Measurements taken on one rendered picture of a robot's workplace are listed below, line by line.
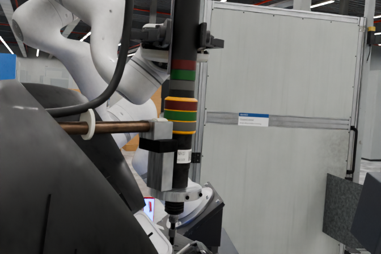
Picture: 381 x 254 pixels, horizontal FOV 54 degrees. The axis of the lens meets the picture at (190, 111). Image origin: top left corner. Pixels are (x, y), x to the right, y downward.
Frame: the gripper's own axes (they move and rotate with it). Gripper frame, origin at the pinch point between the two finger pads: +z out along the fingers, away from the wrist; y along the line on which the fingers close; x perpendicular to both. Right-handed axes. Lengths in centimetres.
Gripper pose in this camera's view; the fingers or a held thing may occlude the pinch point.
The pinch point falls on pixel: (183, 34)
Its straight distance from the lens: 49.6
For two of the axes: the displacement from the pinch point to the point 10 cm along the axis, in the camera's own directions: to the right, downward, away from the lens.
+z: 1.9, 0.6, -9.8
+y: -9.8, -0.6, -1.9
